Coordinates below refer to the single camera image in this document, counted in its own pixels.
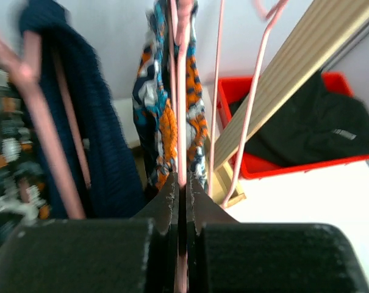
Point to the wooden clothes rack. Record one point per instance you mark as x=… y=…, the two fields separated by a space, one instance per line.
x=321 y=31

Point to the black shorts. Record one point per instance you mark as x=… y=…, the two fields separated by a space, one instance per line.
x=322 y=121

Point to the pink hanger of black shorts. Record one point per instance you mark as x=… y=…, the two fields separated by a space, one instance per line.
x=271 y=16

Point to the orange camouflage shorts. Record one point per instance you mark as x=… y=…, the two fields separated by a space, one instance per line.
x=23 y=192

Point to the pink hanger of patterned shorts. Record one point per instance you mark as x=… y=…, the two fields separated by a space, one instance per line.
x=180 y=27

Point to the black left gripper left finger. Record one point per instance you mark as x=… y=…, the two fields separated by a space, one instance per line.
x=100 y=255

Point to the blue orange patterned shorts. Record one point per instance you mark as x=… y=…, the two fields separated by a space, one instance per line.
x=151 y=99

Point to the navy blue shorts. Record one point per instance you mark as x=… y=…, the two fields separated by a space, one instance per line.
x=116 y=189

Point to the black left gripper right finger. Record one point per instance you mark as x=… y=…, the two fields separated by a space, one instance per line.
x=225 y=255

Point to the pink hanger of navy shorts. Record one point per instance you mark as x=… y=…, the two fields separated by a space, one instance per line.
x=24 y=74

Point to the red plastic bin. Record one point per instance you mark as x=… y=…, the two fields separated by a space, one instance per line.
x=232 y=89

